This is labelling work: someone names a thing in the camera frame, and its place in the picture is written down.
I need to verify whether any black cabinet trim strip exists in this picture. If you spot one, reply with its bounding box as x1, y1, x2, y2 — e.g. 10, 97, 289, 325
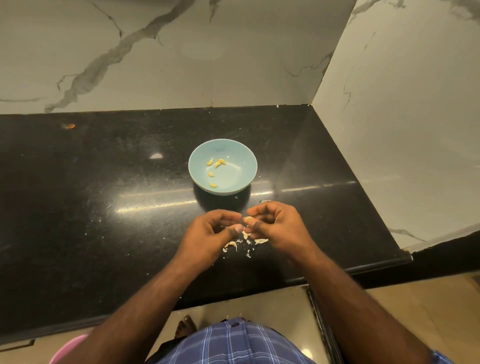
306, 285, 342, 364

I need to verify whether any blue plaid shirt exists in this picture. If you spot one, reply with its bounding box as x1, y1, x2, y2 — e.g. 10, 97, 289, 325
153, 318, 454, 364

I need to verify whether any person's right forearm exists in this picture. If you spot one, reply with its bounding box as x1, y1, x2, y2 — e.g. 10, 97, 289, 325
296, 246, 435, 364

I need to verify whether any person's left foot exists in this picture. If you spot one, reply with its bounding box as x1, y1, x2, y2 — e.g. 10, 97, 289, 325
173, 315, 198, 340

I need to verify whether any black drawer handle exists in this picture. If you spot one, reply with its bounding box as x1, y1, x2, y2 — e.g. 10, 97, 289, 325
0, 339, 36, 353

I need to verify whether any person's left forearm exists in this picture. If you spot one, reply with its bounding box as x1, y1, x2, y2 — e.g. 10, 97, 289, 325
58, 261, 200, 364

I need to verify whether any person's left hand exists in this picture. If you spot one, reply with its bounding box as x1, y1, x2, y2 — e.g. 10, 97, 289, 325
174, 209, 245, 277

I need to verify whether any pink plastic bucket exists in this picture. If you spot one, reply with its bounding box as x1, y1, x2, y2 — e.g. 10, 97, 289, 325
49, 334, 90, 364

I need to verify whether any pile of garlic skins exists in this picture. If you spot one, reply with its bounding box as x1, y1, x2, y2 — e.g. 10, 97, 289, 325
222, 231, 270, 260

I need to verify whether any light blue bowl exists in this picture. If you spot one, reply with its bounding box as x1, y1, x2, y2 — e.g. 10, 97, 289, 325
188, 138, 258, 196

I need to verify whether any person's right hand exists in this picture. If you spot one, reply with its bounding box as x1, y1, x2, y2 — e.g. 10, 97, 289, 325
243, 200, 320, 264

